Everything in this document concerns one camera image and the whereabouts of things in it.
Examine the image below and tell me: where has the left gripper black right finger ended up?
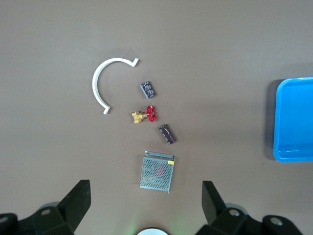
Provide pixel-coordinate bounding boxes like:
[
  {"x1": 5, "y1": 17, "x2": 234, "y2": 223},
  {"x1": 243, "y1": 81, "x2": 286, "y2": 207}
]
[{"x1": 197, "y1": 180, "x2": 304, "y2": 235}]

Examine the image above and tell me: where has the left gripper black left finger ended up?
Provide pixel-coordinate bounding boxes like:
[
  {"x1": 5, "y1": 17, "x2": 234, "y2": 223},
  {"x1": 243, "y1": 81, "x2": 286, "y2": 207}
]
[{"x1": 0, "y1": 180, "x2": 91, "y2": 235}]

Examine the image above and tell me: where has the black rectangular capacitor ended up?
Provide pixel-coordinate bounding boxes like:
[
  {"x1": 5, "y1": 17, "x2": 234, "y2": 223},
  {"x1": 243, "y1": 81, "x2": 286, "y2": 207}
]
[
  {"x1": 140, "y1": 81, "x2": 157, "y2": 99},
  {"x1": 158, "y1": 124, "x2": 177, "y2": 145}
]

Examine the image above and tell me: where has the metal mesh power supply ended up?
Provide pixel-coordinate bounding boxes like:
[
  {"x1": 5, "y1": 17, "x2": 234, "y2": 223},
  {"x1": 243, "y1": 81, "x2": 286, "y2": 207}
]
[{"x1": 139, "y1": 150, "x2": 176, "y2": 196}]

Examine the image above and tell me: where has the blue plastic tray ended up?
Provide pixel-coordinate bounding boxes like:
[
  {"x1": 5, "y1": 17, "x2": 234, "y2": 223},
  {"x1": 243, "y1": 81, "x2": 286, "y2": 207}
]
[{"x1": 273, "y1": 76, "x2": 313, "y2": 163}]

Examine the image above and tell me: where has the brown table cover sheet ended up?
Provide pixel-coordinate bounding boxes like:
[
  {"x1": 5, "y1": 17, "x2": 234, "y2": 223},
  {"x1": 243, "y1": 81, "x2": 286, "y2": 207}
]
[{"x1": 0, "y1": 0, "x2": 313, "y2": 235}]

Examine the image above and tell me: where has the red valve handle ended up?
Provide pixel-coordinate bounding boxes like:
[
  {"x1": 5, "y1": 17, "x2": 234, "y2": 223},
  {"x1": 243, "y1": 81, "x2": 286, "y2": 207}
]
[{"x1": 131, "y1": 105, "x2": 157, "y2": 124}]

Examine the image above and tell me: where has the white curved plastic bracket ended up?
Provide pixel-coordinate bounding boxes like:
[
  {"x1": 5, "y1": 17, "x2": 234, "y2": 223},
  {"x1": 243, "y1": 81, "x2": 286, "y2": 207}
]
[{"x1": 92, "y1": 57, "x2": 140, "y2": 115}]

